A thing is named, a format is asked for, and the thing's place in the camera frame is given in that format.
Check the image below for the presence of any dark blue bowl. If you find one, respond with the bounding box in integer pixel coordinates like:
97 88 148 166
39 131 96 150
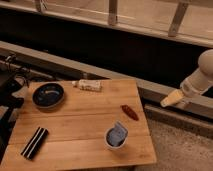
32 83 65 108

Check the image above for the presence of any dried red chili pepper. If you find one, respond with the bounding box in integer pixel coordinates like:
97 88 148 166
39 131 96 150
121 105 139 121

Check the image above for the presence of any black equipment with cables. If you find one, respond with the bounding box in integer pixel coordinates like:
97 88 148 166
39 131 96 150
0 54 29 162

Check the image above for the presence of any white cup with blue cloth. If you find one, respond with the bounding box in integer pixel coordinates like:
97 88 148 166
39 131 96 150
104 122 128 150

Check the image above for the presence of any black white striped box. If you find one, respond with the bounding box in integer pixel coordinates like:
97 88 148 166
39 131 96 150
21 127 48 160

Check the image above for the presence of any white plastic bottle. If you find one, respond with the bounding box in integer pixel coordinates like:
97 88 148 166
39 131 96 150
72 79 101 92

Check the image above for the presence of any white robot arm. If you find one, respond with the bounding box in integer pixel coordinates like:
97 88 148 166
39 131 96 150
160 49 213 107

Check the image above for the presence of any cream paddle gripper finger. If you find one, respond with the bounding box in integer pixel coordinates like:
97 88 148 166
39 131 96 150
160 89 184 107

